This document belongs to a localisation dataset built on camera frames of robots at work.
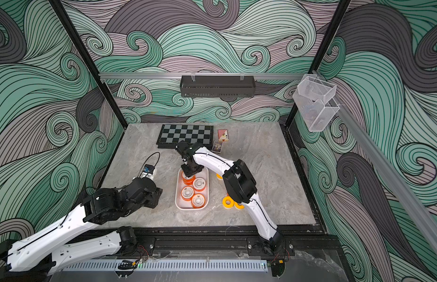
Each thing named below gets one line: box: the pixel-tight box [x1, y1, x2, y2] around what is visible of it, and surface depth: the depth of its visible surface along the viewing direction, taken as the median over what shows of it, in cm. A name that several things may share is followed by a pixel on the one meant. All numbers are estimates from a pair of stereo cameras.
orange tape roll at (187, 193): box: [180, 185, 195, 202], surface depth 88 cm
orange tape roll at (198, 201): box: [190, 193, 206, 209], surface depth 86 cm
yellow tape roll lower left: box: [222, 195, 235, 209], surface depth 86 cm
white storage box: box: [175, 166, 210, 211], surface depth 87 cm
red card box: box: [217, 129, 230, 142], surface depth 116 cm
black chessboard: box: [156, 123, 214, 149], surface depth 113 cm
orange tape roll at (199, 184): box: [192, 176, 207, 193], surface depth 92 cm
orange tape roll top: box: [182, 170, 196, 186], surface depth 92 cm
